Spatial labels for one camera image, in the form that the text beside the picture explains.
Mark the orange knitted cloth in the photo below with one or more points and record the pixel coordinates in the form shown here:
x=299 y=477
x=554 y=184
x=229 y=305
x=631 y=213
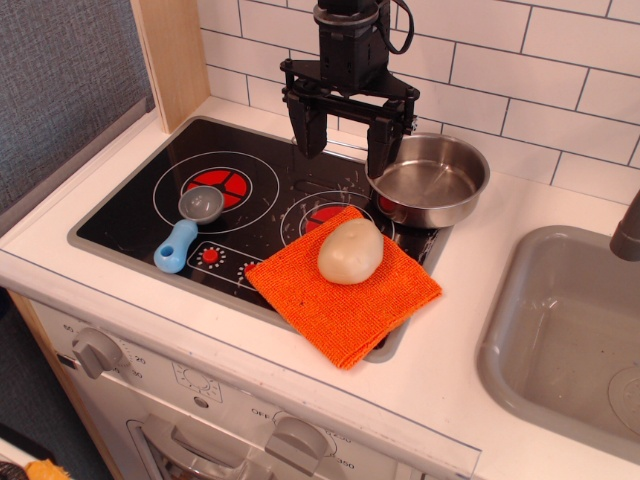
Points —
x=344 y=322

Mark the grey faucet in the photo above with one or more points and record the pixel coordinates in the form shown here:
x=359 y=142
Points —
x=625 y=242

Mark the blue grey toy spoon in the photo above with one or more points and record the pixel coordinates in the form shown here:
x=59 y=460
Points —
x=198 y=206

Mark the beige toy potato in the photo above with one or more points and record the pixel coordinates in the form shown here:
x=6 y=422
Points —
x=351 y=253

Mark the wooden side post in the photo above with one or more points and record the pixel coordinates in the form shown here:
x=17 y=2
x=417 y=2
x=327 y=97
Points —
x=172 y=45

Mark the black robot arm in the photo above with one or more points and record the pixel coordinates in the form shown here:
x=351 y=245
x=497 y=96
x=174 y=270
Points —
x=347 y=10

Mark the grey oven knob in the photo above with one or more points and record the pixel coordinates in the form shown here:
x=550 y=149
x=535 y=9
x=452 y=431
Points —
x=297 y=444

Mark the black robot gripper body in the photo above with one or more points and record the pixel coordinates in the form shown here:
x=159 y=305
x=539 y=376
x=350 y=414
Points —
x=351 y=72

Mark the grey plastic sink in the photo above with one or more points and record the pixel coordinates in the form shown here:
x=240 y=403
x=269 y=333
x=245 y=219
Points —
x=561 y=349

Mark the stainless steel pot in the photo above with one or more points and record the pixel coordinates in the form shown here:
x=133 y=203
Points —
x=435 y=182

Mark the grey timer knob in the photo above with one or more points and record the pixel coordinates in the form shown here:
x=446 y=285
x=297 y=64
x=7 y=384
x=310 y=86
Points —
x=96 y=352

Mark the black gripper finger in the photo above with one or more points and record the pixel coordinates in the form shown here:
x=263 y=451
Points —
x=309 y=123
x=385 y=132

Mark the grey oven door handle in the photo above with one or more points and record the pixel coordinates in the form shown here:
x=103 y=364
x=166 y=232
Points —
x=178 y=454

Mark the orange yellow object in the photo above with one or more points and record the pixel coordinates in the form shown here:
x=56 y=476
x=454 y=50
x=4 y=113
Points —
x=45 y=470

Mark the black toy stovetop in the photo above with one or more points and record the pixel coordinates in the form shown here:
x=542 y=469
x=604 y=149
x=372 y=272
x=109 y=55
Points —
x=238 y=217

